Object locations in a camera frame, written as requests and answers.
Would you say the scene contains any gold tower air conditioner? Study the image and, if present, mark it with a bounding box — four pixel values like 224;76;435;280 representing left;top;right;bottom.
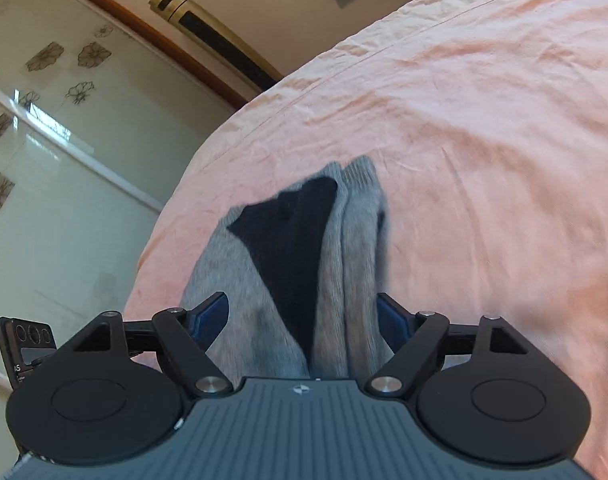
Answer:
148;0;285;93

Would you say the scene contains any pink bed sheet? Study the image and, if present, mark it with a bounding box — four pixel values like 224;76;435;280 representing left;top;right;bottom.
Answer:
124;0;608;480

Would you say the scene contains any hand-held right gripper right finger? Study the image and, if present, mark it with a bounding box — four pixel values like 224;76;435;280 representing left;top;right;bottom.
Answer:
365;292;550;401

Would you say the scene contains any grey knit sweater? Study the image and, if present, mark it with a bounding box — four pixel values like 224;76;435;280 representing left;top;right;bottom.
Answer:
179;155;399;381

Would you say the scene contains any frosted glass wardrobe door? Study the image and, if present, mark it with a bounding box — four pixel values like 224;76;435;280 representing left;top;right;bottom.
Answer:
0;0;235;480

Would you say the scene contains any wooden door frame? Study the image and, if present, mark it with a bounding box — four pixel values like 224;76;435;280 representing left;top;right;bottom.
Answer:
31;0;249;111

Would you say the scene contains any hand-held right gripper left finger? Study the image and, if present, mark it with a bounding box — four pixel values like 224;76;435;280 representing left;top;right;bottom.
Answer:
58;291;235;400

